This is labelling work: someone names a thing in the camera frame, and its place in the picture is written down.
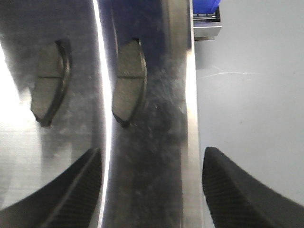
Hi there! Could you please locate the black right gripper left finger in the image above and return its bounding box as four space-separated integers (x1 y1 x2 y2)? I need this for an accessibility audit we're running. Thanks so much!
0 149 101 228

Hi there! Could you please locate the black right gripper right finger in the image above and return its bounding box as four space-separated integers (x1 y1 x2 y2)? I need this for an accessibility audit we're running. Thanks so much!
202 147 304 228

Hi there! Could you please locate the brake pad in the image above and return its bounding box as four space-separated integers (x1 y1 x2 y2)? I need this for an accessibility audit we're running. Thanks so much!
112 38 147 127
30 38 72 127

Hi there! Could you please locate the right blue plastic bin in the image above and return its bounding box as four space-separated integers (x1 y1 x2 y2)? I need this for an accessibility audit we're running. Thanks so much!
192 0 221 14

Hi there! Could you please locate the stainless steel rack frame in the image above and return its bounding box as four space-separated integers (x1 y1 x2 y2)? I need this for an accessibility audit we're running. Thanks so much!
193 7 222 42

